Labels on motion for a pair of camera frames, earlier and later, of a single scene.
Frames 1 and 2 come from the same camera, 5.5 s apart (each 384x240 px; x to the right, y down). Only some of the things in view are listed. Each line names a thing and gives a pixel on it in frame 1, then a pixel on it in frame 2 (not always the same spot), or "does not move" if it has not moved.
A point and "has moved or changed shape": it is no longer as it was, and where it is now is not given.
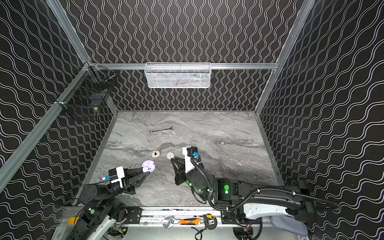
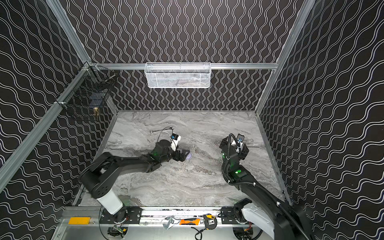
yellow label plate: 71,220 does not move
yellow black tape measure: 210,221 does not move
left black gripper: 127,177 -> 180,154
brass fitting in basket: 95,110 does not move
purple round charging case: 148,166 has moved or changed shape
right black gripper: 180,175 -> 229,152
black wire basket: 91,90 does not move
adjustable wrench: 170,220 does not move
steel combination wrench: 171,128 does not move
